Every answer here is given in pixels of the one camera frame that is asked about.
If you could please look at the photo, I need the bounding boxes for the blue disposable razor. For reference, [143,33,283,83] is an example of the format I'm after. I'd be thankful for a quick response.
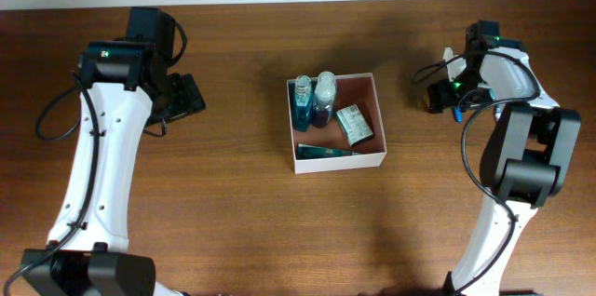
[453,107,463,123]

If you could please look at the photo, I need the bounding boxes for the green white small box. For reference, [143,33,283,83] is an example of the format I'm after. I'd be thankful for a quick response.
[335,104,374,146]

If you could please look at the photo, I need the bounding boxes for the teal mouthwash bottle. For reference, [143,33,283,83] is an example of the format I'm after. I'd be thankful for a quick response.
[293,75,313,132]

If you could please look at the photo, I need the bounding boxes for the purple foam pump bottle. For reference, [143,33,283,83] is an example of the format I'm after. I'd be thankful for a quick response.
[312,71,337,128]

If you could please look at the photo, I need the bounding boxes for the teal toothpaste tube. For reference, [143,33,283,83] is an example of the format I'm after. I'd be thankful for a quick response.
[296,143,359,160]

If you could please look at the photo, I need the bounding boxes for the blue white toothbrush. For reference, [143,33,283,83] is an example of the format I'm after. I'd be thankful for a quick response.
[494,105,502,122]

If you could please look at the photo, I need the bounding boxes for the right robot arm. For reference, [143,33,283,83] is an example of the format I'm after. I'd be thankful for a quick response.
[427,20,581,295]

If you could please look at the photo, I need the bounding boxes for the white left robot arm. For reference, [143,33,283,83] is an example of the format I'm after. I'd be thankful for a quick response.
[3,7,206,295]

